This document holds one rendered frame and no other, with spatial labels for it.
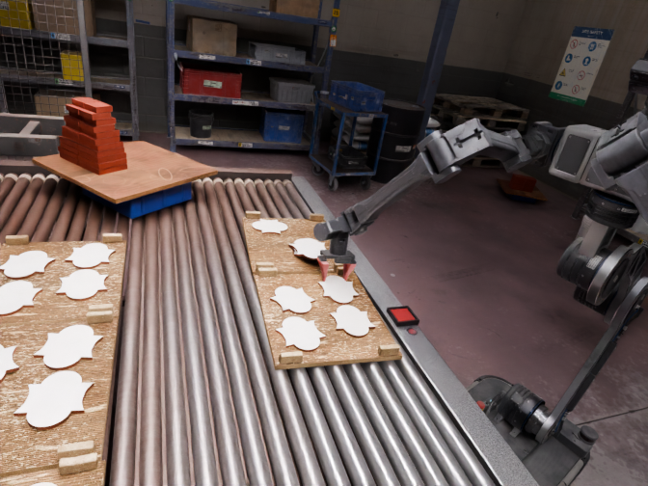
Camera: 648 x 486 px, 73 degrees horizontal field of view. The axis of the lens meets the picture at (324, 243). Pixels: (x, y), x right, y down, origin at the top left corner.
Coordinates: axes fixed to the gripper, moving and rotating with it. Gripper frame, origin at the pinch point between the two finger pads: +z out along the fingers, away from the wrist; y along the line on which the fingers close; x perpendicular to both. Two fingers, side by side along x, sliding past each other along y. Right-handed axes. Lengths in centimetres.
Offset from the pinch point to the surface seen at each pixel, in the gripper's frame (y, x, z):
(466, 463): 12, -63, 18
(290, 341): -20.1, -26.9, 7.3
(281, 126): 67, 433, -39
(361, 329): 0.9, -23.8, 6.0
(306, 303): -12.2, -11.1, 3.4
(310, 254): -5.2, 12.1, -4.8
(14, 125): -129, 135, -31
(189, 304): -45.4, -5.7, 5.5
